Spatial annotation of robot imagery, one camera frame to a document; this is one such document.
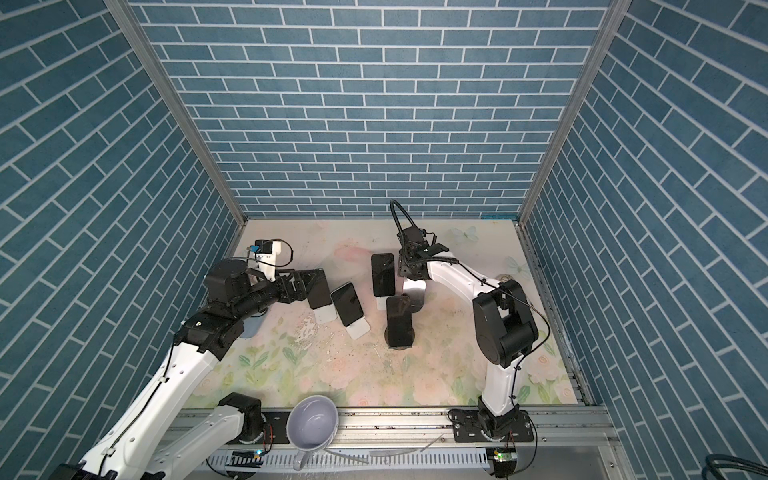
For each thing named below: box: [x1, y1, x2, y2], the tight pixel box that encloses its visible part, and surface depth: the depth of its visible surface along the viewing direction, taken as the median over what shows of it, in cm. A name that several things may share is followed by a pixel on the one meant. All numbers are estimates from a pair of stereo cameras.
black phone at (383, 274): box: [371, 253, 395, 297], surface depth 93 cm
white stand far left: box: [313, 303, 338, 325], surface depth 95 cm
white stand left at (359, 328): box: [346, 316, 371, 340], surface depth 92 cm
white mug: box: [286, 395, 339, 471], surface depth 73 cm
